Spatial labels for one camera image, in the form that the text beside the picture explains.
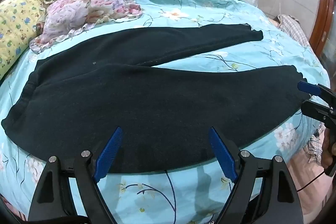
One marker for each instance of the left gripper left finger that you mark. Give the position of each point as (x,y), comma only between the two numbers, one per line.
(52,200)

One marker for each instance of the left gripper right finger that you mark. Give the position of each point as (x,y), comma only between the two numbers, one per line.
(263,191)

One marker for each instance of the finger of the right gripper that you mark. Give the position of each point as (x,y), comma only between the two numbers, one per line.
(318,112)
(319,90)

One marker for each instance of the black pants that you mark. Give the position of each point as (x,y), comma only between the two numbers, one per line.
(74,100)

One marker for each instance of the person's right hand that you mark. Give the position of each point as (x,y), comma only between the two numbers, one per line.
(326,158)

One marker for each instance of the teal floral bed sheet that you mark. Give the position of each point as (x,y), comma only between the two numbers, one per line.
(194,193)

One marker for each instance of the plaid cloth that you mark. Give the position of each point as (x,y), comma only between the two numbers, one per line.
(291,26)

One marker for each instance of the yellow cartoon print pillow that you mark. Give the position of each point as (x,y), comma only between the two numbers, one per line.
(18,26)

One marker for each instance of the pink floral ruffled pillow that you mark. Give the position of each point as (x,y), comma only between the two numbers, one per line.
(64,19)

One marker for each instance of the wooden door frame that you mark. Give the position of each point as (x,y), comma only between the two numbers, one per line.
(322,26)

